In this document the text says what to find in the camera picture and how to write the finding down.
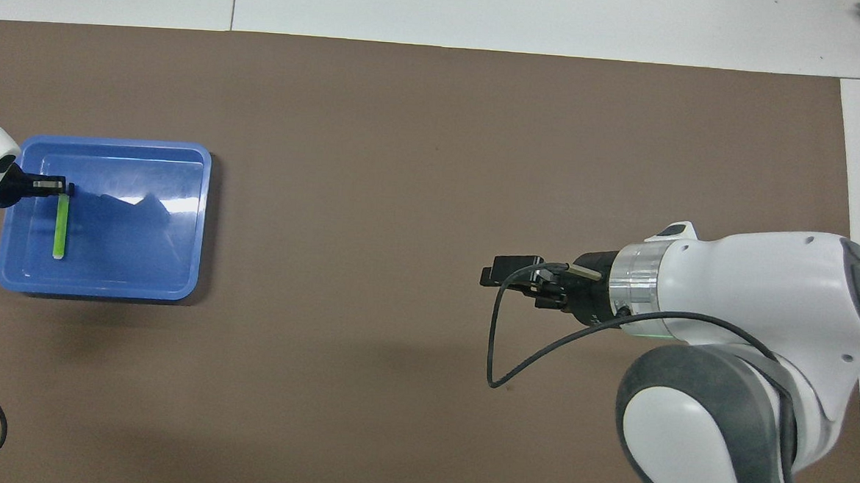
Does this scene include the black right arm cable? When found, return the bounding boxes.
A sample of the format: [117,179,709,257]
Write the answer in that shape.
[481,258,819,483]

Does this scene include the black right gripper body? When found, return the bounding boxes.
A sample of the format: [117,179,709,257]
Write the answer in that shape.
[559,247,626,329]

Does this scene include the brown table mat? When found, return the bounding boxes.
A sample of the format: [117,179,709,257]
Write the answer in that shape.
[0,19,860,483]

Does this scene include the blue plastic tray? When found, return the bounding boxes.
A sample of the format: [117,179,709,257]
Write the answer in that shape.
[0,132,214,304]

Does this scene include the green pen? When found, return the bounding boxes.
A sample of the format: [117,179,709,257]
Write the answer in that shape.
[51,194,71,260]

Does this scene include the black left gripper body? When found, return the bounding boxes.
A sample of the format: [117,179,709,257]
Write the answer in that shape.
[0,165,41,211]

